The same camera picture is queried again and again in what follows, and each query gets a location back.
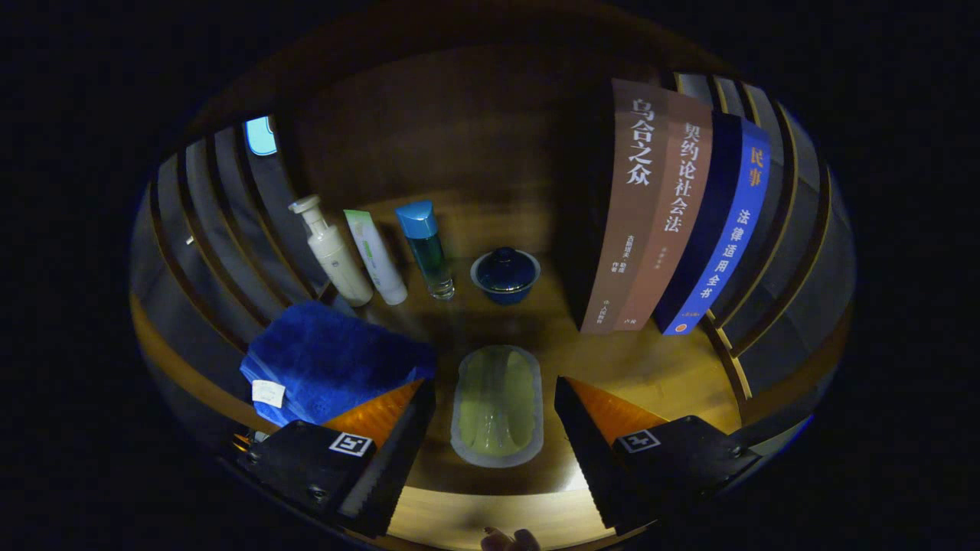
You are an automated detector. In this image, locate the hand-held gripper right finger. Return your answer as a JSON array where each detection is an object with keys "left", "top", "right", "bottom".
[{"left": 554, "top": 375, "right": 765, "bottom": 536}]

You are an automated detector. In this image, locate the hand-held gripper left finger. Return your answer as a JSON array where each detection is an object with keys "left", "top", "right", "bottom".
[{"left": 234, "top": 379, "right": 437, "bottom": 539}]

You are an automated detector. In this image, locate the pale green oval dish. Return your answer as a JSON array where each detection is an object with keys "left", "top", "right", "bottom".
[{"left": 450, "top": 344, "right": 545, "bottom": 469}]

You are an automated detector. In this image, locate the wooden countertop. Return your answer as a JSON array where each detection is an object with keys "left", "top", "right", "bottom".
[{"left": 132, "top": 187, "right": 766, "bottom": 548}]

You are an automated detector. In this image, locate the wooden cabinet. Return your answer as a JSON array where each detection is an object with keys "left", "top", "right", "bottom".
[{"left": 130, "top": 8, "right": 856, "bottom": 551}]

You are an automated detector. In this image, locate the blue folded towel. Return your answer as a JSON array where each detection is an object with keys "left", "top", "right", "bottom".
[{"left": 240, "top": 300, "right": 437, "bottom": 427}]

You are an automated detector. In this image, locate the blue lidded teacup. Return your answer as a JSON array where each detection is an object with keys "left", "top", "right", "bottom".
[{"left": 470, "top": 246, "right": 542, "bottom": 306}]

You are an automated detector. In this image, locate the white green tube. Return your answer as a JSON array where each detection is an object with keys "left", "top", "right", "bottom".
[{"left": 343, "top": 209, "right": 409, "bottom": 306}]

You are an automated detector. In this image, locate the blue capped clear bottle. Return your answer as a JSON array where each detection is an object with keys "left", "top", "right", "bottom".
[{"left": 395, "top": 201, "right": 456, "bottom": 301}]

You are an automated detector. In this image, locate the white pump bottle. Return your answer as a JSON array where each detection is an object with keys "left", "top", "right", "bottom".
[{"left": 288, "top": 194, "right": 374, "bottom": 308}]

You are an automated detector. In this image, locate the dark brown book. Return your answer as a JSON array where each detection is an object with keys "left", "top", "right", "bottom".
[{"left": 580, "top": 78, "right": 673, "bottom": 335}]

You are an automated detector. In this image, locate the reddish brown book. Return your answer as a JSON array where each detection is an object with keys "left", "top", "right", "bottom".
[{"left": 612, "top": 92, "right": 714, "bottom": 332}]

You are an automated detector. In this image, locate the blue book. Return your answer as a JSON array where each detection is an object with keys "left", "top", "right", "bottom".
[{"left": 652, "top": 111, "right": 773, "bottom": 336}]

